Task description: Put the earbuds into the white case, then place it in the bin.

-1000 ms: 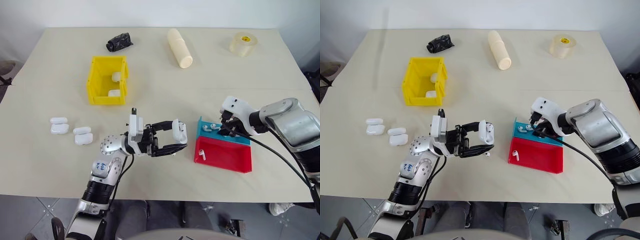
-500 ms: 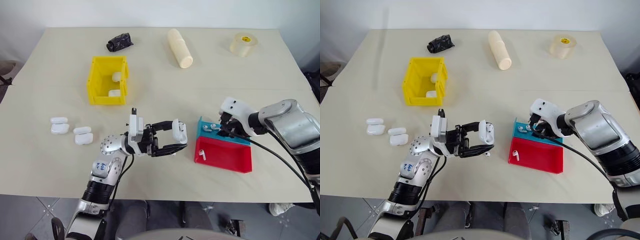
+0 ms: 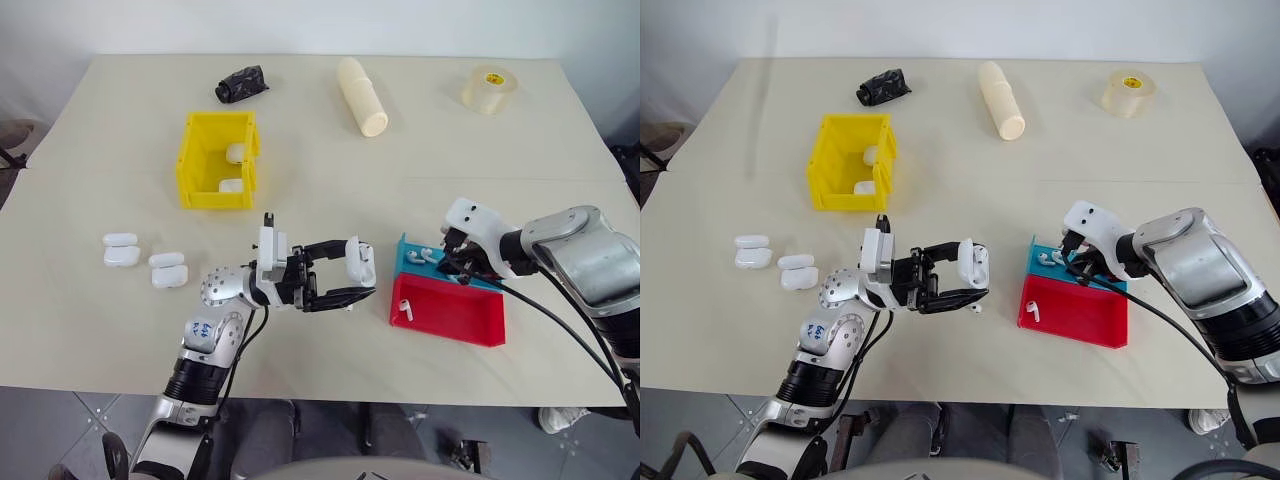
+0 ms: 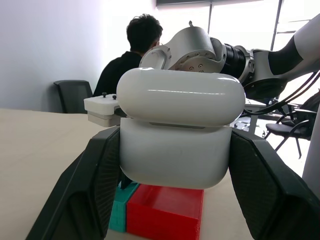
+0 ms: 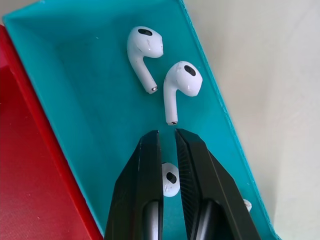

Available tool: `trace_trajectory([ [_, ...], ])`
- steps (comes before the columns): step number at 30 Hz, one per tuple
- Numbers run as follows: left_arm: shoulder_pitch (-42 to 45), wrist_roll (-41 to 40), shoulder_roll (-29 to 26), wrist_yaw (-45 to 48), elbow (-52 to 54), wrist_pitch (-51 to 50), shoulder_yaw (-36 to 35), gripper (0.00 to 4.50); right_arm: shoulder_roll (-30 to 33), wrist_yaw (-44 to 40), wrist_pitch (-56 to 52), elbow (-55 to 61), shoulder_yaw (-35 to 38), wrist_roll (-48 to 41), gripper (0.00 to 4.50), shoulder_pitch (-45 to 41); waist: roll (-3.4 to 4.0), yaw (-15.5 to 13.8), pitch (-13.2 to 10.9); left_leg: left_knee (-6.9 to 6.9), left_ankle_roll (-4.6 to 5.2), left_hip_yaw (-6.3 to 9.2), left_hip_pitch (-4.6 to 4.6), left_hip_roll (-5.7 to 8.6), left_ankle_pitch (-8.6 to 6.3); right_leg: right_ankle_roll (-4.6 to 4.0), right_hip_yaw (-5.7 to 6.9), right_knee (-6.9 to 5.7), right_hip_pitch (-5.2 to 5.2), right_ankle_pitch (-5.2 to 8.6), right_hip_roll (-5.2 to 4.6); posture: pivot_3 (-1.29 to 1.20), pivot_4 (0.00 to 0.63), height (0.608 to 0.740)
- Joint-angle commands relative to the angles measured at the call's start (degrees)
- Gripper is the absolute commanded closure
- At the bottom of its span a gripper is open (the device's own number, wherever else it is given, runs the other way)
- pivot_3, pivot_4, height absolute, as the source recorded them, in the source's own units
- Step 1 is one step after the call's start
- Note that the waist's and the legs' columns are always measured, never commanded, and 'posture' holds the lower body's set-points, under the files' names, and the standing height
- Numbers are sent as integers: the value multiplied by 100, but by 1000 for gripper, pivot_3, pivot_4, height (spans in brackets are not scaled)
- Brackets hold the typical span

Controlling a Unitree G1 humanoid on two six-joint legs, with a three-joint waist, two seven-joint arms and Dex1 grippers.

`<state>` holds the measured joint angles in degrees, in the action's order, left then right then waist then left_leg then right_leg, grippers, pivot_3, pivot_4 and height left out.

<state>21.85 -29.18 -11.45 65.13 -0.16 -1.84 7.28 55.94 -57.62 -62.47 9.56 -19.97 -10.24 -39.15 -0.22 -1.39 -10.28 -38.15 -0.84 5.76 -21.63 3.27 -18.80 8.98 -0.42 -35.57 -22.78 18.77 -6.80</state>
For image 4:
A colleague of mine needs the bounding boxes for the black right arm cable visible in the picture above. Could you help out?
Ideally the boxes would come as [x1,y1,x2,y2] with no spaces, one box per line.
[241,71,320,117]

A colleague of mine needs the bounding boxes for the red plastic tray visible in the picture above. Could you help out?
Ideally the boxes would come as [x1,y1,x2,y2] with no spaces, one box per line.
[125,183,205,240]

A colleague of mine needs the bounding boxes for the person in black top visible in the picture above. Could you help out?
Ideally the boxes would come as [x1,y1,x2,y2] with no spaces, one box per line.
[93,13,165,97]

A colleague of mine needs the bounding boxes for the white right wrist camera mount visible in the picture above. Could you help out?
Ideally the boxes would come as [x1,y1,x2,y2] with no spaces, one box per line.
[83,92,126,127]

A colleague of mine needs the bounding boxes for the white earbud case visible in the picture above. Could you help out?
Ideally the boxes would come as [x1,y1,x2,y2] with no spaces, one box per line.
[116,66,247,190]

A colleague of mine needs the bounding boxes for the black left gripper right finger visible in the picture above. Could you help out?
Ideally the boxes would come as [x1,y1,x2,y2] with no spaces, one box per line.
[228,129,320,240]

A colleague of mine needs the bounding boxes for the black folding chair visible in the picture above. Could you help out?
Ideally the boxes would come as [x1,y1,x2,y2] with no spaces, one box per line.
[264,102,315,159]

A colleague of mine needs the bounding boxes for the teal plastic tray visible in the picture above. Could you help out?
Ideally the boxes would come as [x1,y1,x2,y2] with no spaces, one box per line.
[108,180,141,234]

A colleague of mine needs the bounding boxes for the dark office chair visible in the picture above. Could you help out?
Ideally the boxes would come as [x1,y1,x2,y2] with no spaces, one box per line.
[53,79,95,115]

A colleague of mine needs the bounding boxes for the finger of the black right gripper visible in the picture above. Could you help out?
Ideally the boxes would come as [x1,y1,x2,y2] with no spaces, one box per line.
[118,172,134,190]

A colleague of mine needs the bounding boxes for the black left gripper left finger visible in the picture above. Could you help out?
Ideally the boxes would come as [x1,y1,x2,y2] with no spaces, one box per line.
[24,126,124,240]

